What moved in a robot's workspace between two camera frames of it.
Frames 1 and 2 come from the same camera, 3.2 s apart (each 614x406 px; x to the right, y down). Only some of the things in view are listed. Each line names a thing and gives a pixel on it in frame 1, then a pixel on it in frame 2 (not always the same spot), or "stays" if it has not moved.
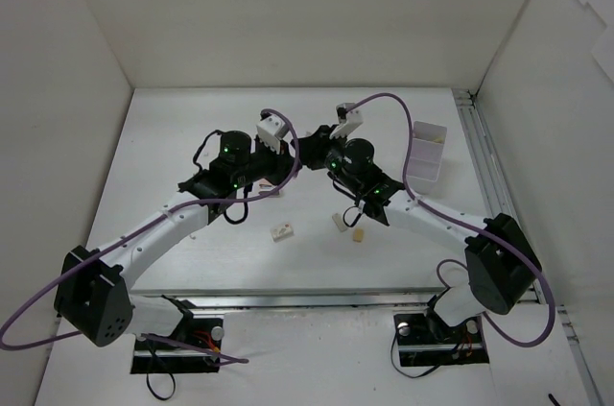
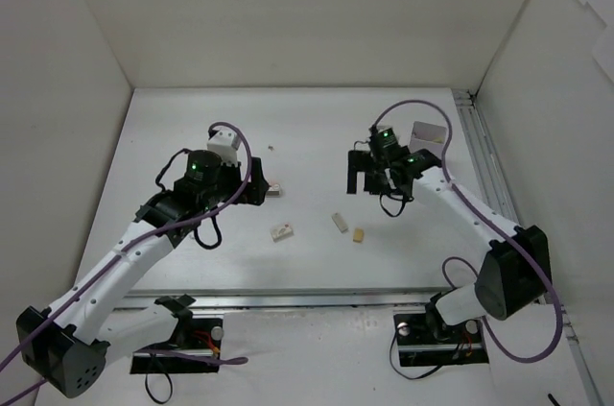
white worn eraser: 340,223 stays
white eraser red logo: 281,232 stays
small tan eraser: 358,235 stays
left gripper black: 279,162 to 256,180
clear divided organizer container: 426,151 stays
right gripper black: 324,149 to 363,162
